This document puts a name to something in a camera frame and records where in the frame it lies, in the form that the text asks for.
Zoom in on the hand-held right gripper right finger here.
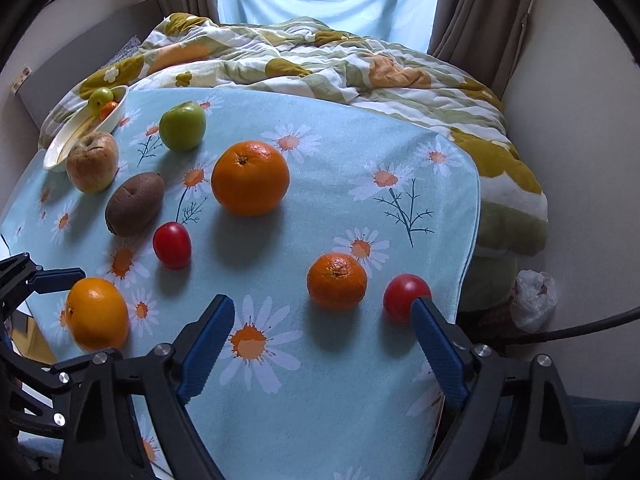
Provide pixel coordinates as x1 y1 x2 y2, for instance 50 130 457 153
410 296 586 480

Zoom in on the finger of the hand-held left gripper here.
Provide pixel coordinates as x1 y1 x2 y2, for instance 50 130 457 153
0 345 123 441
0 254 85 321

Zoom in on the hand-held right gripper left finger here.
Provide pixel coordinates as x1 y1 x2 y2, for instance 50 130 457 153
60 294 236 480

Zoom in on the yellowish orange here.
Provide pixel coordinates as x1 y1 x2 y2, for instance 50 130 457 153
65 277 130 352

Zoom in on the red tomato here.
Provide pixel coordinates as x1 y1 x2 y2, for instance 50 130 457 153
383 274 433 325
152 222 192 271

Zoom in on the brown kiwi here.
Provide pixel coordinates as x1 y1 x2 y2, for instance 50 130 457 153
105 172 166 237

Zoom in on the mandarin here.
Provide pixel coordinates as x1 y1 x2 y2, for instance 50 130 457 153
306 252 368 311

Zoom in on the red yellow apple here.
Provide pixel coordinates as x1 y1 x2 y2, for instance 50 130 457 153
66 131 120 194

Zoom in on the white oval bowl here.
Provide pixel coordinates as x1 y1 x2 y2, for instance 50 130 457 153
42 85 130 173

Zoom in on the large orange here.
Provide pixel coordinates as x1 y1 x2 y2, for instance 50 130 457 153
211 140 291 218

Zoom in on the large green apple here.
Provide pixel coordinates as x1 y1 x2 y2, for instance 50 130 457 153
159 101 207 152

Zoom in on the white plastic bag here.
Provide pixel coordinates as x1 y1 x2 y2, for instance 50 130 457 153
510 270 558 333

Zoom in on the blue daisy print blanket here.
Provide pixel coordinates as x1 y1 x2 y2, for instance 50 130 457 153
0 85 481 480

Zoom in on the small green apple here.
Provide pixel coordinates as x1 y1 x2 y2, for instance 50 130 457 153
88 87 115 113

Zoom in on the grey headboard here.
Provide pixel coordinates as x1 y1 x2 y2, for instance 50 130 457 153
10 35 146 151

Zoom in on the grey patterned pillow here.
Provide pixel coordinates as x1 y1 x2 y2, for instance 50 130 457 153
107 35 143 66

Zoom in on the striped floral quilt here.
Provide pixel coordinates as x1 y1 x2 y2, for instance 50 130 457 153
40 12 551 311

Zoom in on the black cable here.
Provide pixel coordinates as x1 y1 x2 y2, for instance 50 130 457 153
542 305 640 338

